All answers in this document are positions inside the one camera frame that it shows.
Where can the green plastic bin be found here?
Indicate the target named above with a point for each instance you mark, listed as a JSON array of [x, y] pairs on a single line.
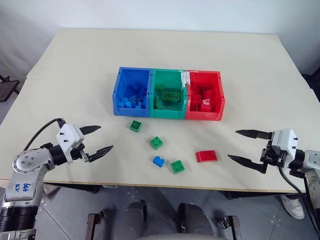
[[167, 113]]

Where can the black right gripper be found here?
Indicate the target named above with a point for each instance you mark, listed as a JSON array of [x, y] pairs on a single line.
[[271, 157]]

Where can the rusty metal bracket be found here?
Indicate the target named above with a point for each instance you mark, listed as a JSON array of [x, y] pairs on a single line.
[[96, 223], [231, 227]]

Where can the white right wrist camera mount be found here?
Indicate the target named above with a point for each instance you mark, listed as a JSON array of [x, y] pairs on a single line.
[[285, 141]]

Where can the red plastic bin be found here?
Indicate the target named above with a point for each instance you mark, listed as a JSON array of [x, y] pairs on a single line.
[[203, 115]]

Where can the blue plastic bin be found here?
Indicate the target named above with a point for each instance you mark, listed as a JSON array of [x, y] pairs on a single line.
[[131, 111]]

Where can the red brick with white sticker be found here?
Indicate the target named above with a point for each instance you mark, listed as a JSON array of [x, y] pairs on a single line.
[[206, 107]]

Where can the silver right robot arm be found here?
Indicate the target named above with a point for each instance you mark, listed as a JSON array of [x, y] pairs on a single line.
[[311, 162]]

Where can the green square toy brick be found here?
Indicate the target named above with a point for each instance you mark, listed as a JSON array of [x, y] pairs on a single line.
[[156, 143], [135, 126], [177, 167]]

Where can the small blue toy brick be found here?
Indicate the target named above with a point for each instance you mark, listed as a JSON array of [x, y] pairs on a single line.
[[158, 162]]

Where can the black metal cart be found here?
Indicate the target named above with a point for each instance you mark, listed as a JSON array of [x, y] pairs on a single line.
[[7, 88]]

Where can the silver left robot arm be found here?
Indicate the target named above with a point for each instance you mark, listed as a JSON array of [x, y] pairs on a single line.
[[23, 172]]

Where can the black table leg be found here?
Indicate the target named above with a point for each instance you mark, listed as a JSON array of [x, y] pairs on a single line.
[[232, 195], [93, 189]]

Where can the dark rounded shape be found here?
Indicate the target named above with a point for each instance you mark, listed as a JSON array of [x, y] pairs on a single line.
[[133, 217], [195, 218]]

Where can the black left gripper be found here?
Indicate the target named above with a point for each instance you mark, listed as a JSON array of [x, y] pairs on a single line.
[[77, 153]]

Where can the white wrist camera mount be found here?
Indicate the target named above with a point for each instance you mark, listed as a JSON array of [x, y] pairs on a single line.
[[68, 136], [285, 141]]

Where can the white sneaker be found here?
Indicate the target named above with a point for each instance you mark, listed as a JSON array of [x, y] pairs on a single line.
[[293, 206]]

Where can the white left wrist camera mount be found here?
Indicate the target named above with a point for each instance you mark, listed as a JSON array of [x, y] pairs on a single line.
[[68, 136]]

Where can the red curved toy brick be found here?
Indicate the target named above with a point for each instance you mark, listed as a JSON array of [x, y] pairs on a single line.
[[206, 156]]

